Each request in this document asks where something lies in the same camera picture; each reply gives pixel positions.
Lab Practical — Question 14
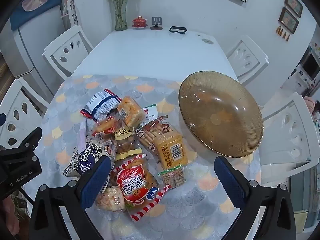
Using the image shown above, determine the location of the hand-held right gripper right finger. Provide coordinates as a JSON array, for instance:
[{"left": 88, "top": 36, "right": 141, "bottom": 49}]
[{"left": 214, "top": 155, "right": 297, "bottom": 240}]

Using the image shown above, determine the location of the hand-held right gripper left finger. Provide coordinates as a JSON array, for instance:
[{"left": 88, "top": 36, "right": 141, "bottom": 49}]
[{"left": 29, "top": 155, "right": 112, "bottom": 240}]

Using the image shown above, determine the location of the purple white snack packet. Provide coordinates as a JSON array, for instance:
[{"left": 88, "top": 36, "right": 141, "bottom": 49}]
[{"left": 62, "top": 135, "right": 117, "bottom": 178}]

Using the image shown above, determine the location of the clear packet of rice cakes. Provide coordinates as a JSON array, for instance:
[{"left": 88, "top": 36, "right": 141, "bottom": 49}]
[{"left": 95, "top": 185, "right": 125, "bottom": 212}]

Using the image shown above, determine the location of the red-label striped snack packet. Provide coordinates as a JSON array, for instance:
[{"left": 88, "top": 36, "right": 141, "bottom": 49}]
[{"left": 110, "top": 154, "right": 172, "bottom": 222}]

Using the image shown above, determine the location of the woven brown basket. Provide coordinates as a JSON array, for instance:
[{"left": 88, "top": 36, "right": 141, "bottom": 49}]
[{"left": 178, "top": 71, "right": 264, "bottom": 158}]

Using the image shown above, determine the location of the person's left forearm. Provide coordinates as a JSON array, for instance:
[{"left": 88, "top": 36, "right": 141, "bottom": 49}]
[{"left": 0, "top": 197, "right": 21, "bottom": 240}]

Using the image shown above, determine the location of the white chair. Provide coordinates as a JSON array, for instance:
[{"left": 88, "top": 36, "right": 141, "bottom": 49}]
[
  {"left": 0, "top": 77, "right": 50, "bottom": 150},
  {"left": 226, "top": 35, "right": 270, "bottom": 85},
  {"left": 259, "top": 92, "right": 318, "bottom": 188},
  {"left": 42, "top": 25, "right": 94, "bottom": 79}
]

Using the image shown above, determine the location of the yellow-label fried snack packet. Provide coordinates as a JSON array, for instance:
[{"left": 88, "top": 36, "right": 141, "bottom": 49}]
[{"left": 114, "top": 126, "right": 143, "bottom": 162}]

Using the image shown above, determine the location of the red bread roll packet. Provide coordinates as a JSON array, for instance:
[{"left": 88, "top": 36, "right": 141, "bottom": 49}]
[{"left": 91, "top": 116, "right": 120, "bottom": 138}]

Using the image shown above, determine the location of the small green-edged biscuit packet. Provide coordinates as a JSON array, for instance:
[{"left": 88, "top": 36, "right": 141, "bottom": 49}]
[{"left": 157, "top": 167, "right": 186, "bottom": 187}]

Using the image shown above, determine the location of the yellow rice cracker packet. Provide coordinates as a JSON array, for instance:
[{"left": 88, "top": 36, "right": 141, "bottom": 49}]
[{"left": 152, "top": 134, "right": 188, "bottom": 170}]

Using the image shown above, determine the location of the grey refrigerator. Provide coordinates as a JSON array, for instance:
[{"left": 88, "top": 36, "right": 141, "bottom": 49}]
[{"left": 0, "top": 5, "right": 75, "bottom": 100}]

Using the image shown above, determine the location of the biscuit stick packet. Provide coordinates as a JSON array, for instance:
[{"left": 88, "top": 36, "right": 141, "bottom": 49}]
[{"left": 132, "top": 116, "right": 175, "bottom": 153}]

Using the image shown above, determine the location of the blue white striped snack packet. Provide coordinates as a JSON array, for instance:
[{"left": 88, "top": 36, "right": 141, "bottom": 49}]
[{"left": 80, "top": 88, "right": 122, "bottom": 122}]

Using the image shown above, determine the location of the bread packet at bottom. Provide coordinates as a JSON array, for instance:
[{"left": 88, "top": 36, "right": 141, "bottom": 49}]
[{"left": 117, "top": 96, "right": 146, "bottom": 128}]

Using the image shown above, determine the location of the green white snack packet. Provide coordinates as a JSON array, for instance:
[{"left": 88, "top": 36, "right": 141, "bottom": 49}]
[{"left": 141, "top": 104, "right": 160, "bottom": 127}]

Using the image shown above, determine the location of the pink plush cloth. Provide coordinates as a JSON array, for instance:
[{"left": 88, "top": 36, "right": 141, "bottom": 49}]
[{"left": 304, "top": 96, "right": 320, "bottom": 130}]

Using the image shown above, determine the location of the blue cloth with pink fan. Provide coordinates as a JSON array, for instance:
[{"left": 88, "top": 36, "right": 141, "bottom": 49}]
[{"left": 10, "top": 0, "right": 62, "bottom": 32}]

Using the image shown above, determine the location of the white microwave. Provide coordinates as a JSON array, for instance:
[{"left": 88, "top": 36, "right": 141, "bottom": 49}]
[{"left": 302, "top": 52, "right": 320, "bottom": 80}]

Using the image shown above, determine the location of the glass vase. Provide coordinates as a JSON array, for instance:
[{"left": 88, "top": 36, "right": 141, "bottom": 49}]
[{"left": 114, "top": 4, "right": 128, "bottom": 31}]

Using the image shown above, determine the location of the red lidded teacup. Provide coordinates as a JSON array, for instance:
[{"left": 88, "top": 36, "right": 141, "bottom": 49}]
[{"left": 132, "top": 16, "right": 148, "bottom": 29}]

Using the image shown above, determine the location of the row of orange tassel ornaments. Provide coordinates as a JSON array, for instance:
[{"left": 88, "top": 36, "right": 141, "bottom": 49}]
[{"left": 275, "top": 26, "right": 292, "bottom": 42}]

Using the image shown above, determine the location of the dark phone stand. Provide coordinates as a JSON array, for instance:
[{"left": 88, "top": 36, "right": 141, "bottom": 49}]
[{"left": 150, "top": 16, "right": 163, "bottom": 30}]

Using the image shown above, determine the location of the small framed picture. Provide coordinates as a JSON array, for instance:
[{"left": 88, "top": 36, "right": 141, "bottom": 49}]
[
  {"left": 278, "top": 7, "right": 300, "bottom": 34},
  {"left": 285, "top": 0, "right": 304, "bottom": 18}
]

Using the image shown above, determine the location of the black rectangular frame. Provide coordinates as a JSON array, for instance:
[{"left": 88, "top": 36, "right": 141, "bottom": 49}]
[{"left": 169, "top": 26, "right": 187, "bottom": 35}]

